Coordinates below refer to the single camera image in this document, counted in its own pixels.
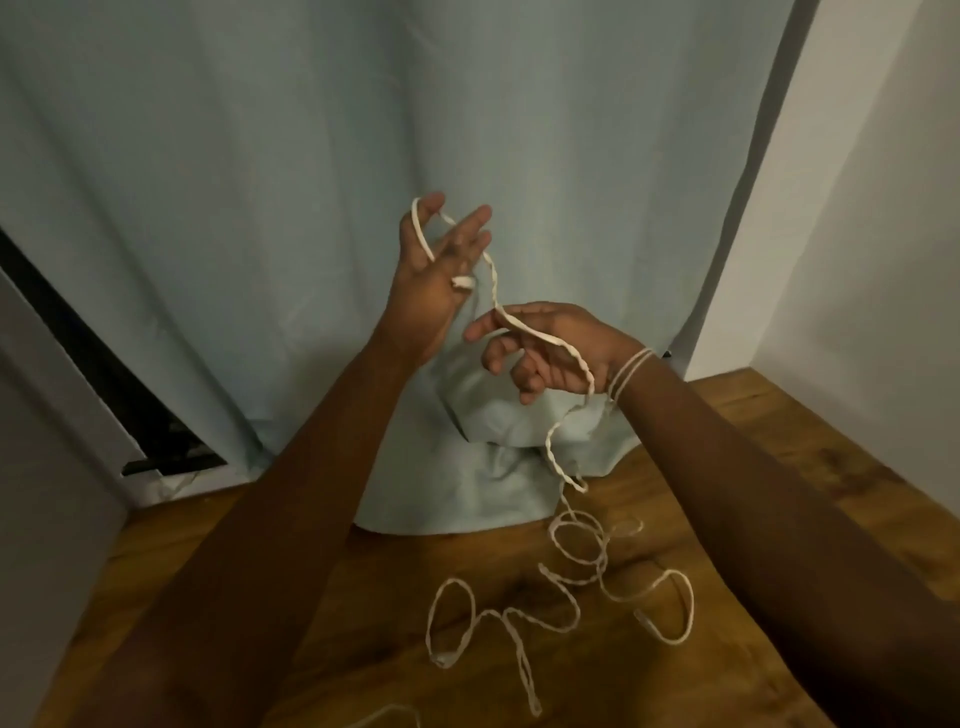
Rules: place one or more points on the person's right forearm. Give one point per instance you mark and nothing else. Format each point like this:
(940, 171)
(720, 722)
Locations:
(765, 525)

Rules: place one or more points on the person's right fingers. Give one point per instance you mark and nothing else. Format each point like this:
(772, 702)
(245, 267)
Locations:
(502, 352)

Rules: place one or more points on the person's left hand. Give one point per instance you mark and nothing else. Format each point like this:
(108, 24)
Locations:
(420, 300)

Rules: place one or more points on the person's left fingers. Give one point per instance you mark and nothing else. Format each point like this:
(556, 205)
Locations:
(469, 232)

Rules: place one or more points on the light blue curtain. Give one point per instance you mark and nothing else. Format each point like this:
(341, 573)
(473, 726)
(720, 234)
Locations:
(225, 150)

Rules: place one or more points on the person's right hand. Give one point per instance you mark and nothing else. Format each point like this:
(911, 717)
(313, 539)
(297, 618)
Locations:
(581, 341)

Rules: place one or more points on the person's left forearm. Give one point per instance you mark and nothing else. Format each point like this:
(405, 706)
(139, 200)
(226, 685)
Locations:
(262, 540)

